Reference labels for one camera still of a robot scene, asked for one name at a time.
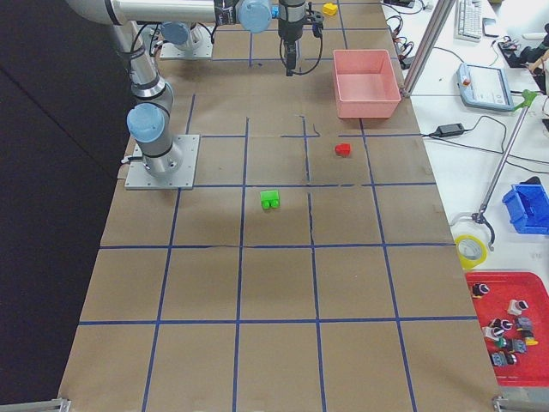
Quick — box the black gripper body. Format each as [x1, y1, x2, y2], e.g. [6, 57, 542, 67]
[278, 0, 305, 43]

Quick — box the yellow toy block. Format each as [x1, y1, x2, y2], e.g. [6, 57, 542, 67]
[322, 3, 338, 16]

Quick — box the red toy block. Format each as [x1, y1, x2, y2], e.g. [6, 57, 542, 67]
[335, 142, 352, 157]

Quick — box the green toy block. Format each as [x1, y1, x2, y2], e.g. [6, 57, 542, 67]
[260, 190, 281, 210]

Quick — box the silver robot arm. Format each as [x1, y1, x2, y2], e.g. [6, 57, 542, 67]
[68, 1, 323, 189]
[160, 21, 213, 52]

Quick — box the pink plastic box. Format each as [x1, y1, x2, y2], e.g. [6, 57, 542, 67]
[333, 49, 401, 119]

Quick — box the white keyboard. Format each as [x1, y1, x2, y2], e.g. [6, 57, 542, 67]
[454, 0, 483, 42]

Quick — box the black power adapter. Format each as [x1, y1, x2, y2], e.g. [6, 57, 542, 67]
[433, 123, 466, 137]

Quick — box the black smartphone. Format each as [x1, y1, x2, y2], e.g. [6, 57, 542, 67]
[481, 18, 499, 38]

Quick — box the teach pendant tablet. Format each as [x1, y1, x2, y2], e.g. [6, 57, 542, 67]
[455, 63, 515, 112]

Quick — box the brown paper table mat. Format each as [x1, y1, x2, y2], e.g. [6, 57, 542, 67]
[59, 1, 498, 411]

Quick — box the yellow tape roll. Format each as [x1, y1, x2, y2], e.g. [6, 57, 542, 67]
[455, 234, 488, 270]

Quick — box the blue storage bin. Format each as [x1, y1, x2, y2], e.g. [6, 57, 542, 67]
[502, 184, 548, 235]

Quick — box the red parts tray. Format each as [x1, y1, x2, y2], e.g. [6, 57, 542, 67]
[466, 271, 548, 387]

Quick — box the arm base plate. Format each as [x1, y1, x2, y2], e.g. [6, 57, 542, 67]
[124, 135, 200, 190]
[160, 26, 214, 60]

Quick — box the aluminium frame post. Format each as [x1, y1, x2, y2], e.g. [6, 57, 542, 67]
[401, 0, 455, 97]

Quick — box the green handled reacher grabber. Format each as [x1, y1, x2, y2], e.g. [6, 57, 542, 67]
[455, 89, 542, 253]

